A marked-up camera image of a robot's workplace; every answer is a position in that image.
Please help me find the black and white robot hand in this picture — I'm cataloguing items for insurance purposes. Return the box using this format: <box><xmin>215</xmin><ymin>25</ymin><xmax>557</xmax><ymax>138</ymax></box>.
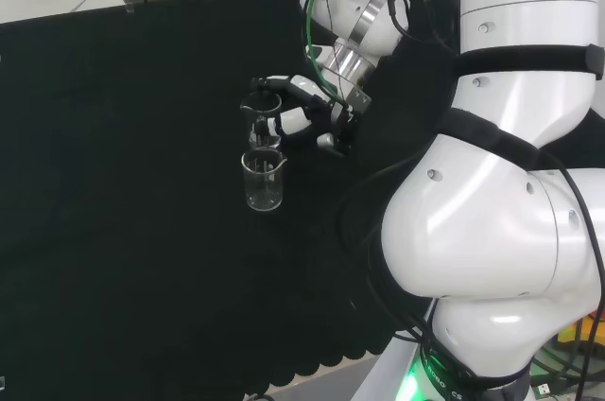
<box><xmin>250</xmin><ymin>73</ymin><xmax>365</xmax><ymax>159</ymax></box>

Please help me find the clear glass beaker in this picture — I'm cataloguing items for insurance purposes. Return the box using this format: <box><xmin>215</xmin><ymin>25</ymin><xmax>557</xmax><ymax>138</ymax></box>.
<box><xmin>240</xmin><ymin>147</ymin><xmax>288</xmax><ymax>214</ymax></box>
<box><xmin>239</xmin><ymin>92</ymin><xmax>285</xmax><ymax>149</ymax></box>

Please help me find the black bench cloth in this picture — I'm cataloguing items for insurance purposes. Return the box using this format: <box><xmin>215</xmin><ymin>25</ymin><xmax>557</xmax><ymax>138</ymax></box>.
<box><xmin>0</xmin><ymin>0</ymin><xmax>460</xmax><ymax>398</ymax></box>

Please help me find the green cable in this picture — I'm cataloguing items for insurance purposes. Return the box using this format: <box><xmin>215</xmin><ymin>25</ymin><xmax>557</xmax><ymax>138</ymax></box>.
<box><xmin>303</xmin><ymin>0</ymin><xmax>350</xmax><ymax>105</ymax></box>

